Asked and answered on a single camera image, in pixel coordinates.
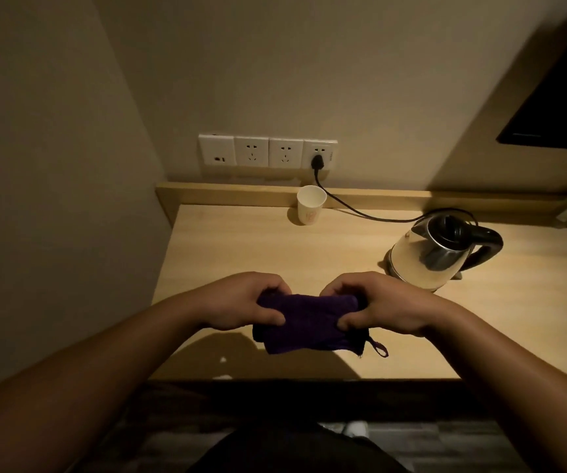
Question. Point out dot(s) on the person's left hand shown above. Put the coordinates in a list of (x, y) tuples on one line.
[(236, 302)]

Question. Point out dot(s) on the person's right hand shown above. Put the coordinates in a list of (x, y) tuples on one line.
[(391, 302)]

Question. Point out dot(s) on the stainless steel electric kettle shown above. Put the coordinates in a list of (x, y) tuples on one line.
[(421, 256)]

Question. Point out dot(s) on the purple cloth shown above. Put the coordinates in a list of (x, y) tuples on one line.
[(308, 322)]

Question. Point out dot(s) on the white paper cup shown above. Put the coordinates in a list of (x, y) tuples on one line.
[(310, 204)]

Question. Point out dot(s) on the person's right forearm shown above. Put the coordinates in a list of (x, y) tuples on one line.
[(519, 384)]

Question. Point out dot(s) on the person's left forearm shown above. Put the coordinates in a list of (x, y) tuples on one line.
[(81, 384)]

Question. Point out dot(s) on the white sneaker black laces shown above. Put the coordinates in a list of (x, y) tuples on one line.
[(357, 428)]

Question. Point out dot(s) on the black trousers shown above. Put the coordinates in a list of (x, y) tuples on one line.
[(293, 450)]

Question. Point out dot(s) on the black television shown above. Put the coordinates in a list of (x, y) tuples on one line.
[(559, 108)]

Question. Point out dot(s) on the white wall power socket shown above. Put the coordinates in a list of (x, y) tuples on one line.
[(286, 153), (251, 151), (330, 151)]

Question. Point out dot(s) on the white wall plate small ports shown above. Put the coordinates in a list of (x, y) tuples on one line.
[(217, 150)]

